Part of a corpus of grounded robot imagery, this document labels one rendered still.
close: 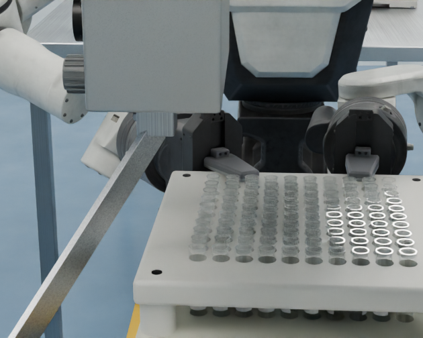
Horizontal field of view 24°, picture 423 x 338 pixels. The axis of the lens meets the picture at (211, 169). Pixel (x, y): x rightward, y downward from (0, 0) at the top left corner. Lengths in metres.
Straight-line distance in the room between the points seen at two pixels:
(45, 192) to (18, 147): 2.12
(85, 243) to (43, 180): 1.63
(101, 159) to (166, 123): 0.33
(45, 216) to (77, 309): 0.62
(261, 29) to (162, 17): 0.60
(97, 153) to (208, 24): 0.40
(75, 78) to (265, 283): 0.23
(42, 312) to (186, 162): 0.27
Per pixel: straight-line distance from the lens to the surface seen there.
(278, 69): 1.34
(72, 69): 0.80
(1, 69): 1.19
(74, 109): 1.16
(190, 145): 0.94
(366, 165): 0.93
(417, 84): 1.14
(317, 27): 1.33
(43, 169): 2.37
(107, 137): 1.09
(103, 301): 3.01
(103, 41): 0.74
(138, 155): 0.77
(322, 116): 1.14
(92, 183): 3.99
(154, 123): 0.77
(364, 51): 2.23
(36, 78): 1.16
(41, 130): 2.34
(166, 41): 0.74
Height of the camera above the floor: 1.35
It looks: 19 degrees down
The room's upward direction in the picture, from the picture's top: straight up
